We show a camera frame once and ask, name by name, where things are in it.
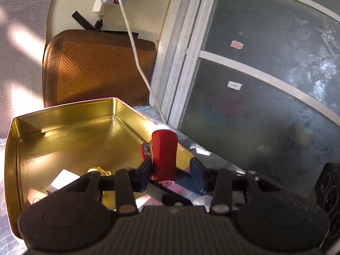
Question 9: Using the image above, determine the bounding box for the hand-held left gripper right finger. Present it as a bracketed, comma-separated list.
[190, 158, 282, 214]

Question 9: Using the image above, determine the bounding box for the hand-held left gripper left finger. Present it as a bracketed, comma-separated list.
[66, 159, 154, 216]

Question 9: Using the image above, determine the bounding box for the pink tin box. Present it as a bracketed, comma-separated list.
[4, 97, 196, 241]

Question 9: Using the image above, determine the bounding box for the small white box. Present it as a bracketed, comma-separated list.
[46, 169, 81, 195]

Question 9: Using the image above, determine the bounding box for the brown woven cushion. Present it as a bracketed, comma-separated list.
[42, 29, 157, 108]

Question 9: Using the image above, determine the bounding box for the black tape strip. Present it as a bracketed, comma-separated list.
[102, 30, 140, 39]
[71, 11, 95, 29]

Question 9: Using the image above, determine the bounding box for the blue patterned bed sheet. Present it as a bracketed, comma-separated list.
[0, 104, 249, 255]

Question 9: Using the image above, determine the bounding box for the metal ring keychain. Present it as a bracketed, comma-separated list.
[87, 166, 111, 177]

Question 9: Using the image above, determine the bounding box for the white window frame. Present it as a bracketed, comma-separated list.
[149, 0, 340, 128]

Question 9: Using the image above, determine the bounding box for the long white cable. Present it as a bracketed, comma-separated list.
[116, 0, 168, 124]

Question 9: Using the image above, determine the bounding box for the grey fabric wall panel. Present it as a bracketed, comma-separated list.
[0, 0, 63, 140]

